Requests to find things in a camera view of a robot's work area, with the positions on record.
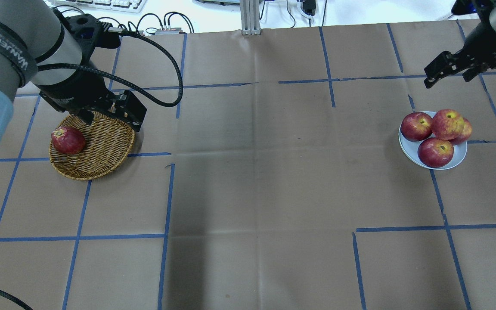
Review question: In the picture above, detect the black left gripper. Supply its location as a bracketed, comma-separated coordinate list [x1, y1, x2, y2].
[39, 14, 146, 132]

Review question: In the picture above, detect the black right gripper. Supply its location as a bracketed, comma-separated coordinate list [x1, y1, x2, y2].
[424, 0, 496, 89]

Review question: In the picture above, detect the red yellow apple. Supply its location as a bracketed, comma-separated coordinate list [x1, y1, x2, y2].
[431, 108, 465, 140]

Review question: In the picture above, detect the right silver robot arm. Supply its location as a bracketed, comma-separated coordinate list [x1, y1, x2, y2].
[424, 0, 496, 89]

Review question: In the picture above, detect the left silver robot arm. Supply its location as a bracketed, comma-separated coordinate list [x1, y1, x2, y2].
[0, 0, 146, 142]

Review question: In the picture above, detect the brown wicker basket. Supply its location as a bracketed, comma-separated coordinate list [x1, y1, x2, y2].
[49, 112, 136, 180]

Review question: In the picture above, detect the dark red apple in basket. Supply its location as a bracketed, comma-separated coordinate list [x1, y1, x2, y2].
[51, 126, 87, 155]

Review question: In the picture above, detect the red apple on plate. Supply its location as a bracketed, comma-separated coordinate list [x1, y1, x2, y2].
[417, 137, 455, 168]
[449, 118, 473, 145]
[400, 112, 432, 142]

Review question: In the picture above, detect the white blue plate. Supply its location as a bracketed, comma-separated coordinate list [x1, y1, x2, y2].
[398, 109, 471, 170]

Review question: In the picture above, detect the grey usb hub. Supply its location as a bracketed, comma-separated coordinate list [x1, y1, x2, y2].
[153, 28, 185, 35]

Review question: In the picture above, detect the white keyboard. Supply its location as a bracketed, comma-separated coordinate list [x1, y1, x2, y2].
[49, 0, 148, 13]

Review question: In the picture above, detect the black power adapter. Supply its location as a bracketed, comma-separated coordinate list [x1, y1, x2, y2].
[299, 0, 317, 16]

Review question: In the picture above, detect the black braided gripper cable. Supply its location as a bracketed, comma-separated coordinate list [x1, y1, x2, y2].
[37, 27, 184, 108]

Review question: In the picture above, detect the aluminium frame post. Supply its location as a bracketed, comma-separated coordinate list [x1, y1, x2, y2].
[239, 0, 261, 36]

